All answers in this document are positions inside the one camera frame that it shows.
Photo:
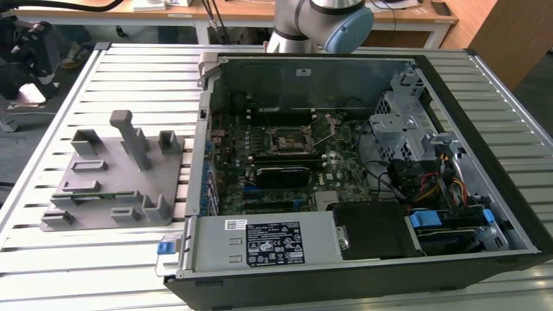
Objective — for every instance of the person's sneaker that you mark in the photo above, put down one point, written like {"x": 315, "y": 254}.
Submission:
{"x": 75, "y": 56}

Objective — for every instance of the CPU socket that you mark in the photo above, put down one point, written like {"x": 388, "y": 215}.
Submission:
{"x": 287, "y": 147}

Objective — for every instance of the black plastic shroud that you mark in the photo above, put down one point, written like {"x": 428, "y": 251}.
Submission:
{"x": 372, "y": 230}

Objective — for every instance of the grey parts rack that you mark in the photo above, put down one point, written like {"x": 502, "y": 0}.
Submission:
{"x": 116, "y": 168}

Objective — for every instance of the blue disk carrier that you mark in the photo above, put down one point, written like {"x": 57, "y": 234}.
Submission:
{"x": 425, "y": 220}

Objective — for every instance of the wooden cabinet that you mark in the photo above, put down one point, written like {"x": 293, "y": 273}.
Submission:
{"x": 505, "y": 39}

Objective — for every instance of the black PC case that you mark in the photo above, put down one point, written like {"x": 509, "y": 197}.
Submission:
{"x": 303, "y": 291}

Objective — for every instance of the blue plastic clip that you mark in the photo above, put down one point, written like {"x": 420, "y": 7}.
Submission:
{"x": 489, "y": 217}

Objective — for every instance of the white device box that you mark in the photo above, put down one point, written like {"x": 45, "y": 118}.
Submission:
{"x": 148, "y": 6}

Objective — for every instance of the blue case latch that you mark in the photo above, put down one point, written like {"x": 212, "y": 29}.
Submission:
{"x": 164, "y": 248}

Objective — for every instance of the green motherboard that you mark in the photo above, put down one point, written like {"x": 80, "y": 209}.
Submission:
{"x": 341, "y": 155}

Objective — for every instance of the silver chipset heatsink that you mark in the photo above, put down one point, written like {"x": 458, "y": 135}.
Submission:
{"x": 327, "y": 199}

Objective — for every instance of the black phone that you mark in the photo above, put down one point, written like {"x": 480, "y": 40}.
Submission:
{"x": 441, "y": 8}

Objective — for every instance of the silver power supply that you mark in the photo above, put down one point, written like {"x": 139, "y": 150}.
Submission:
{"x": 212, "y": 246}

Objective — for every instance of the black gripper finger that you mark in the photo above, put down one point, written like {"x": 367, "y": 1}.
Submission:
{"x": 11, "y": 84}
{"x": 52, "y": 87}

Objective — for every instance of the wooden desk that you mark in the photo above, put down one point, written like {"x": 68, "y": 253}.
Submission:
{"x": 410, "y": 17}

